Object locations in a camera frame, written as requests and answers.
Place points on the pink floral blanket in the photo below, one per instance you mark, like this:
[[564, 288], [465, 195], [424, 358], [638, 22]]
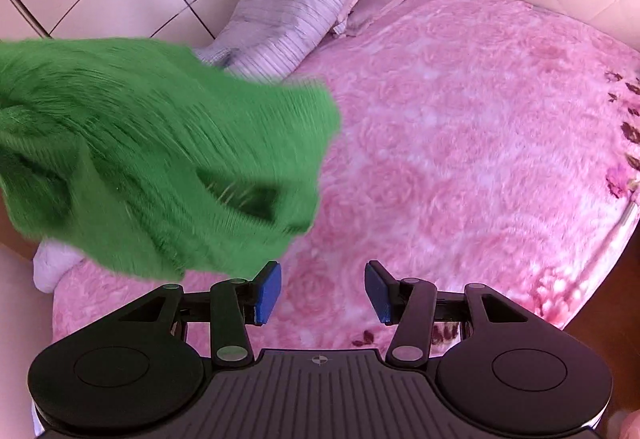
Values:
[[450, 144]]

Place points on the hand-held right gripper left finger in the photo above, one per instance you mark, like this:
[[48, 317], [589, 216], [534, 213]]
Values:
[[268, 291]]

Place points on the green knitted sweater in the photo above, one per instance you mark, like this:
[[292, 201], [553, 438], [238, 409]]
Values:
[[150, 144]]

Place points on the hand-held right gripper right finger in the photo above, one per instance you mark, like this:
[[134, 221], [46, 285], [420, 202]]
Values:
[[378, 291]]

